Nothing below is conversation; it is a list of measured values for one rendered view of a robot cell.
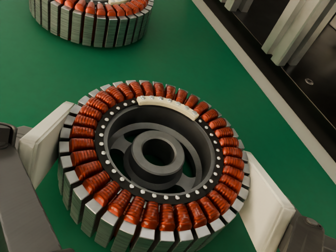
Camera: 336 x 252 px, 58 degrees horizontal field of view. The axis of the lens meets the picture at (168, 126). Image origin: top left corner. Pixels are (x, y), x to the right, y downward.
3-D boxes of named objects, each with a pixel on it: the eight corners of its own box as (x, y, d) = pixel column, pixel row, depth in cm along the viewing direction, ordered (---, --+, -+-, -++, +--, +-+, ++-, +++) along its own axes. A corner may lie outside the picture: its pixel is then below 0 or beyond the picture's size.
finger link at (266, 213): (283, 206, 14) (298, 209, 14) (241, 149, 20) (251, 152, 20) (258, 258, 15) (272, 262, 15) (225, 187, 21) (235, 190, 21)
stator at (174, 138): (231, 283, 17) (265, 261, 14) (24, 239, 15) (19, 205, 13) (225, 134, 24) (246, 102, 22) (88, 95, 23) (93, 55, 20)
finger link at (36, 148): (25, 205, 13) (7, 201, 13) (67, 146, 20) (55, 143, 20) (37, 143, 12) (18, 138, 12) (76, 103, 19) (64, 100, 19)
